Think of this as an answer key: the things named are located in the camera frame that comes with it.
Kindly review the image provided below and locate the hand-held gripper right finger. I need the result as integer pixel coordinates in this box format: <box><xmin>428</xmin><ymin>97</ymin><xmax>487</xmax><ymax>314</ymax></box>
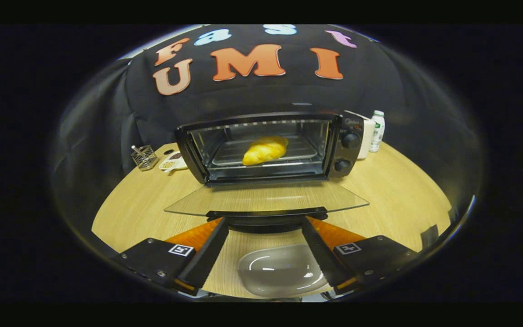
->
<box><xmin>301</xmin><ymin>216</ymin><xmax>419</xmax><ymax>295</ymax></box>

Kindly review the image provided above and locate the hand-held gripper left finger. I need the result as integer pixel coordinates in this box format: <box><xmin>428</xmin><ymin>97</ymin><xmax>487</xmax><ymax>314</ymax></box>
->
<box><xmin>111</xmin><ymin>217</ymin><xmax>229</xmax><ymax>297</ymax></box>

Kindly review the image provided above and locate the black toaster oven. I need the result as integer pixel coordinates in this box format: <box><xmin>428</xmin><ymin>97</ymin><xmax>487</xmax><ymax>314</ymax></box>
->
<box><xmin>164</xmin><ymin>111</ymin><xmax>370</xmax><ymax>234</ymax></box>

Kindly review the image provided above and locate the golden croissant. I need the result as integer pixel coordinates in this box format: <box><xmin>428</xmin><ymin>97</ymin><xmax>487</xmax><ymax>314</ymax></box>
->
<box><xmin>242</xmin><ymin>136</ymin><xmax>289</xmax><ymax>166</ymax></box>

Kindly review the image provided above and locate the white pop-up toaster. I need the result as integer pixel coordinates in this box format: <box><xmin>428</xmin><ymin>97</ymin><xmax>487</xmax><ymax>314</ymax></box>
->
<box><xmin>345</xmin><ymin>110</ymin><xmax>376</xmax><ymax>160</ymax></box>

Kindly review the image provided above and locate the white plate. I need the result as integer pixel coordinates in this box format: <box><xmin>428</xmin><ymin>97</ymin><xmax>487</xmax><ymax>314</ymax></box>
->
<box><xmin>237</xmin><ymin>244</ymin><xmax>331</xmax><ymax>298</ymax></box>

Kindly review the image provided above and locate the white divided snack dish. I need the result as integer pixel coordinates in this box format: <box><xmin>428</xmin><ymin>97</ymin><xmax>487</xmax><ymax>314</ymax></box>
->
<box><xmin>158</xmin><ymin>151</ymin><xmax>189</xmax><ymax>174</ymax></box>

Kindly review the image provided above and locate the white bottle green label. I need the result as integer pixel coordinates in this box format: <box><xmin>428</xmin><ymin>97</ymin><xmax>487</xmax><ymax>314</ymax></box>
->
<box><xmin>369</xmin><ymin>110</ymin><xmax>386</xmax><ymax>153</ymax></box>

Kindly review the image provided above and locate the wire mesh holder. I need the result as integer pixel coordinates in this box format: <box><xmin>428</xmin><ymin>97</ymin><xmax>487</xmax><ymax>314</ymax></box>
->
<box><xmin>130</xmin><ymin>145</ymin><xmax>159</xmax><ymax>171</ymax></box>

